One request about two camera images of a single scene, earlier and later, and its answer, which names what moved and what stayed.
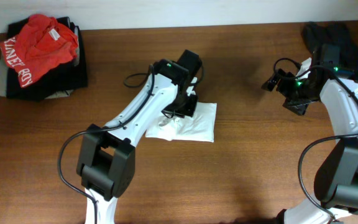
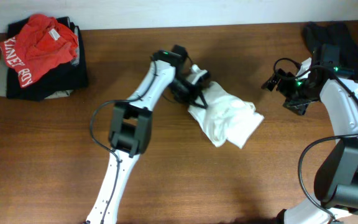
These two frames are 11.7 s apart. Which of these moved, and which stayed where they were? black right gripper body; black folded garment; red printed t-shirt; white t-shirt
Moved: white t-shirt
Stayed: black right gripper body; red printed t-shirt; black folded garment
